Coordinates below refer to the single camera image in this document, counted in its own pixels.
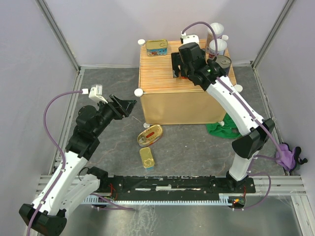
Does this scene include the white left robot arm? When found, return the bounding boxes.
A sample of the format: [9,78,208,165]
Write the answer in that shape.
[19,95,137,236]

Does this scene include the dark blue round can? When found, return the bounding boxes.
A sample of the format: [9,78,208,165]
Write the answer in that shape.
[214,55,231,76]

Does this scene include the oval red fish tin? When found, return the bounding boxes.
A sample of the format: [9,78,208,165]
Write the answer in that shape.
[137,125,163,148]

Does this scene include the purple cloth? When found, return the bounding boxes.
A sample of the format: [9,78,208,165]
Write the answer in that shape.
[276,143,308,172]

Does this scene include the grey slotted cable duct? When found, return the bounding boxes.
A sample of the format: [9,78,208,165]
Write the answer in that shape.
[82,195,232,206]

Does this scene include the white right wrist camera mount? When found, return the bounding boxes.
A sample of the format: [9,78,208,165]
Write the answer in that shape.
[180,32,199,45]

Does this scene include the gold rectangular meat tin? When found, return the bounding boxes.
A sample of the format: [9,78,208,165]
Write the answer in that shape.
[139,147,155,170]

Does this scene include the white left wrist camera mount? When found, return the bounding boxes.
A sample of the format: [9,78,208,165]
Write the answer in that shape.
[81,84,108,104]

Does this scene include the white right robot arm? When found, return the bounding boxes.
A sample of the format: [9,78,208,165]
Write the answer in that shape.
[175,42,275,192]

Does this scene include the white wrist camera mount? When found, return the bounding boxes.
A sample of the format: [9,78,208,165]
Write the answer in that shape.
[180,32,199,45]
[81,84,108,104]

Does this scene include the blue rectangular luncheon meat tin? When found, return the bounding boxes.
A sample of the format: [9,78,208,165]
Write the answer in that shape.
[145,39,168,57]

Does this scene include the green cloth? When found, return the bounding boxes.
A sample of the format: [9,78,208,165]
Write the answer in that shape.
[206,113,241,139]

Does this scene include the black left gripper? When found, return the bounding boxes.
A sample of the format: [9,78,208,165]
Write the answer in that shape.
[93,94,137,137]

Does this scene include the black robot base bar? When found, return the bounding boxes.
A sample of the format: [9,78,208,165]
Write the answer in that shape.
[97,176,256,201]

